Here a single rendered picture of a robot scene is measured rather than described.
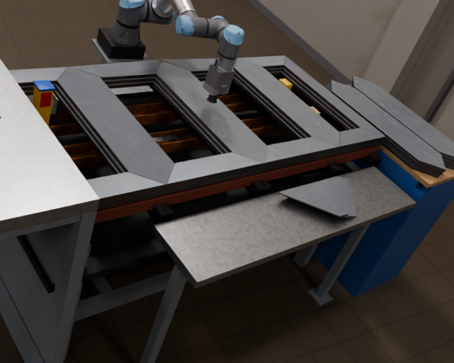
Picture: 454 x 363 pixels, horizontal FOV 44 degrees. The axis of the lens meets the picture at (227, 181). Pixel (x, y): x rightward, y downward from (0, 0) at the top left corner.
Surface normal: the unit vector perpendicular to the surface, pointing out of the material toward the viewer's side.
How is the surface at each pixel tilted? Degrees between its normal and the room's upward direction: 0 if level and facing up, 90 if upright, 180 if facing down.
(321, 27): 90
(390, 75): 90
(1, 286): 0
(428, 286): 0
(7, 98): 0
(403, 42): 90
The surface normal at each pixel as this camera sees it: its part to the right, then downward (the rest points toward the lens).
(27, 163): 0.30, -0.76
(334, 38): -0.82, 0.11
